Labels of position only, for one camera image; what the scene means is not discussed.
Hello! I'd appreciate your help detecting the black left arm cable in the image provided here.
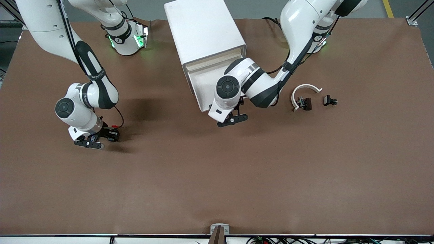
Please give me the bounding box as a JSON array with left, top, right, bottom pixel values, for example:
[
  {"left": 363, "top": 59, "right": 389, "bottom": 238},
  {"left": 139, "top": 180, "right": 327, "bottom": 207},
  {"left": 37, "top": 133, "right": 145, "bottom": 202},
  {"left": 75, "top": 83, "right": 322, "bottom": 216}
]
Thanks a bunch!
[{"left": 262, "top": 16, "right": 339, "bottom": 75}]

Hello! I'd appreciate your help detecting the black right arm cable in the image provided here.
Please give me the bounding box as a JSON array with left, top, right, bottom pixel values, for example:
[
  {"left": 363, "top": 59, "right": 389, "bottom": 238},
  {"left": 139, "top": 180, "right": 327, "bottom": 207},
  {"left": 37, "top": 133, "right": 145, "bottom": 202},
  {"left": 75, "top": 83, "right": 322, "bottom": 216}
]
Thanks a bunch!
[{"left": 59, "top": 0, "right": 124, "bottom": 129}]

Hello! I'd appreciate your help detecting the white table edge rail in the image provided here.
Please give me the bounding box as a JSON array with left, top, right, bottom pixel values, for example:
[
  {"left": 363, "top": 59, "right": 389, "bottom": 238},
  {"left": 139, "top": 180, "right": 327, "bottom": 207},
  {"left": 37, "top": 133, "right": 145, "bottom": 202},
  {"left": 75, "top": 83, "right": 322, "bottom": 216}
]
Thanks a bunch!
[{"left": 0, "top": 233, "right": 434, "bottom": 244}]

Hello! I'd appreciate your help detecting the black metal frame strut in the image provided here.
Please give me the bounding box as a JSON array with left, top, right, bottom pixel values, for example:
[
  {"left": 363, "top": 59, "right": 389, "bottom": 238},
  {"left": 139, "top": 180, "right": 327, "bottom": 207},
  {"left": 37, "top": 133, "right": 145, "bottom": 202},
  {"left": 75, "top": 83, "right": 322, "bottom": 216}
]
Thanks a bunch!
[{"left": 0, "top": 0, "right": 27, "bottom": 29}]

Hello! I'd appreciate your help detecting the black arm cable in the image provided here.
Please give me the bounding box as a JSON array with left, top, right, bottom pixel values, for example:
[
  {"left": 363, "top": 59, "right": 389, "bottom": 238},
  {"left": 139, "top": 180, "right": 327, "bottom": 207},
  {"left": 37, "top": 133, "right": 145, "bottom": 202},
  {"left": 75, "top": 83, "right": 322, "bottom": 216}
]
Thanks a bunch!
[
  {"left": 59, "top": 0, "right": 124, "bottom": 129},
  {"left": 262, "top": 16, "right": 339, "bottom": 75}
]

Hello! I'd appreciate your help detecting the white plastic drawer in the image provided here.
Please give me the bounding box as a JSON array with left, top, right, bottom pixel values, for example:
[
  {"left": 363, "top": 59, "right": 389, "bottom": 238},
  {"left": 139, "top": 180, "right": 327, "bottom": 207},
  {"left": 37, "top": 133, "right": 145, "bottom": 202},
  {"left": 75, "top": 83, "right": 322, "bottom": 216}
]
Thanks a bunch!
[
  {"left": 185, "top": 48, "right": 243, "bottom": 72},
  {"left": 188, "top": 58, "right": 246, "bottom": 113}
]

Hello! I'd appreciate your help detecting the white drawer cabinet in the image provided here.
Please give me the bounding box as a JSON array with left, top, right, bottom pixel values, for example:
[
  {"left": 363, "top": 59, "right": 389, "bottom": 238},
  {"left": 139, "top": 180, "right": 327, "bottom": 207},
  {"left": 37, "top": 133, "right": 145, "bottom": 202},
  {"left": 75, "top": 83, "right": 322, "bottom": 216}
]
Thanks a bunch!
[{"left": 164, "top": 0, "right": 247, "bottom": 95}]

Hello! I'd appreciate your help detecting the grey metal bracket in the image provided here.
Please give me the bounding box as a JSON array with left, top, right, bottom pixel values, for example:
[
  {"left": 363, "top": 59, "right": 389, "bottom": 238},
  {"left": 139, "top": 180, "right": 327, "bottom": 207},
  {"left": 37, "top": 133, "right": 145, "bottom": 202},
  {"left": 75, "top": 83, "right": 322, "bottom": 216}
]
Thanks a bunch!
[{"left": 210, "top": 224, "right": 230, "bottom": 235}]

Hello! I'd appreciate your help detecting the brown camera pole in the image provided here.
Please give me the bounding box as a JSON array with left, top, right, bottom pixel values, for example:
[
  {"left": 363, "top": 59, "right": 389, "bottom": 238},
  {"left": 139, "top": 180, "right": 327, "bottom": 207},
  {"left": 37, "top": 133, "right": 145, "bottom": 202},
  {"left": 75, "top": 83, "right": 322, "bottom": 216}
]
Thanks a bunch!
[{"left": 208, "top": 226, "right": 226, "bottom": 244}]

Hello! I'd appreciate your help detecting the aluminium arm base mount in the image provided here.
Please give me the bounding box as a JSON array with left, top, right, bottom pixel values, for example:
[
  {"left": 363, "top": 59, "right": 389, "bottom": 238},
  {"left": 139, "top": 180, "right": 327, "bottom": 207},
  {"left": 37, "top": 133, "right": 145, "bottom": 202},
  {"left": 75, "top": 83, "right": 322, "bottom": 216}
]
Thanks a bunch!
[{"left": 142, "top": 21, "right": 152, "bottom": 48}]

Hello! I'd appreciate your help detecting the aluminium frame strut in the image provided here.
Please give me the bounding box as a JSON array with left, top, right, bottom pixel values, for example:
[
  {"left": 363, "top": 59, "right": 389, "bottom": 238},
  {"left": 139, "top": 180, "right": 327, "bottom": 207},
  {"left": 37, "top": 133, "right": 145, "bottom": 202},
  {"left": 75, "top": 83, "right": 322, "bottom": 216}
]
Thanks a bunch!
[{"left": 406, "top": 0, "right": 434, "bottom": 27}]

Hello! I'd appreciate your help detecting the black cable bundle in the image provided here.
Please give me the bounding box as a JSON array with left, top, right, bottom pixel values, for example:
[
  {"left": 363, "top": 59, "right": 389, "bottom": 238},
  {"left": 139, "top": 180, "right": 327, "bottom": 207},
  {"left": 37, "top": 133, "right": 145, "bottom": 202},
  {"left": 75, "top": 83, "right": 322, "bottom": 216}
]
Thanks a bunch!
[{"left": 246, "top": 236, "right": 434, "bottom": 244}]

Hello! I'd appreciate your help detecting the white half-ring pipe clamp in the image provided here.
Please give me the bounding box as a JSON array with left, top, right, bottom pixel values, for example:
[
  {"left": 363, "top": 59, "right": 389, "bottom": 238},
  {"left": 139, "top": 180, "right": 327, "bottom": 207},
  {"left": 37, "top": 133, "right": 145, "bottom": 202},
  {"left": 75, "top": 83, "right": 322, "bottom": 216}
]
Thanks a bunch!
[{"left": 292, "top": 84, "right": 323, "bottom": 112}]

